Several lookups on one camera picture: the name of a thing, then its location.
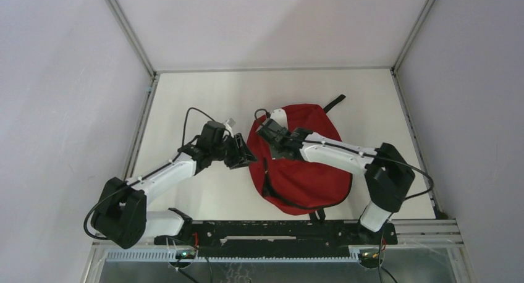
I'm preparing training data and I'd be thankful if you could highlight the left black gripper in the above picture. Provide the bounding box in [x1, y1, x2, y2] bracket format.
[211, 133, 258, 169]

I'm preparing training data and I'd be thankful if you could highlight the red student backpack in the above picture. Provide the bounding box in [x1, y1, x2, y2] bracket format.
[247, 95, 353, 221]

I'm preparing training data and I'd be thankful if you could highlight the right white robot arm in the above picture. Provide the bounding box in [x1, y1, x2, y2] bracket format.
[256, 119, 416, 243]

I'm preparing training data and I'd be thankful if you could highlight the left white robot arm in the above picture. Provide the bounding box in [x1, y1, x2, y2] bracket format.
[83, 120, 257, 249]

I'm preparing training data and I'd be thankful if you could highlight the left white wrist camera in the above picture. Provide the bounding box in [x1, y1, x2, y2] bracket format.
[222, 118, 235, 137]

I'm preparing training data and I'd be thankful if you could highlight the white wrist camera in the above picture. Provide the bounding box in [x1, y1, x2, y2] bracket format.
[222, 118, 235, 137]
[269, 108, 289, 128]

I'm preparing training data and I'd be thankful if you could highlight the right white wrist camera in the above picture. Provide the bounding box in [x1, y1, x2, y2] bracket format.
[269, 108, 289, 128]

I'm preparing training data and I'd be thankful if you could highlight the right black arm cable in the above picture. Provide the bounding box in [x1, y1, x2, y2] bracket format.
[253, 108, 435, 283]

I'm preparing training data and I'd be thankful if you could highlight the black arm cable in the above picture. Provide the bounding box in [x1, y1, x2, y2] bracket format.
[83, 106, 218, 241]
[253, 108, 435, 283]

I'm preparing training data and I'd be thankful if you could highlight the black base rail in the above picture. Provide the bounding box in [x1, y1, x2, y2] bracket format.
[153, 220, 398, 260]

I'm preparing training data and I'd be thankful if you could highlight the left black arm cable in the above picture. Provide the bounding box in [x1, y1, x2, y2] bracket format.
[83, 106, 218, 241]

